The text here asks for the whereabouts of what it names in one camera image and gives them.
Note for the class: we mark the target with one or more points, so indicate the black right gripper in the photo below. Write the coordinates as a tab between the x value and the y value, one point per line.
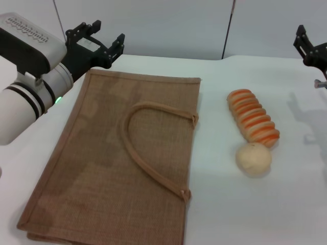
319	58

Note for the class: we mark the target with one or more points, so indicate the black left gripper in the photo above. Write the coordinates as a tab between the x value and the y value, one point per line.
81	58

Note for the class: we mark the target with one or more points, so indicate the orange striped bread loaf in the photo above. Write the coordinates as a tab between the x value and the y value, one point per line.
253	117

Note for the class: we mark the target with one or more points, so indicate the brown jute handbag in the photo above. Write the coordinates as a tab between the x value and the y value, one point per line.
102	158

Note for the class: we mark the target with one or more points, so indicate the round egg yolk pastry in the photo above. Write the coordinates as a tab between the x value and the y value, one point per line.
253	159

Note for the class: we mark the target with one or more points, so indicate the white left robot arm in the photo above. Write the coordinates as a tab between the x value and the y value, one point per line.
15	109

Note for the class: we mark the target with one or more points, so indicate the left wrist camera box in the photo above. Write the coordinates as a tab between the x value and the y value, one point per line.
25	43

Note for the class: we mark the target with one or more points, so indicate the dark vertical wall strip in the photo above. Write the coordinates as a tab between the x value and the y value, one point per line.
228	28

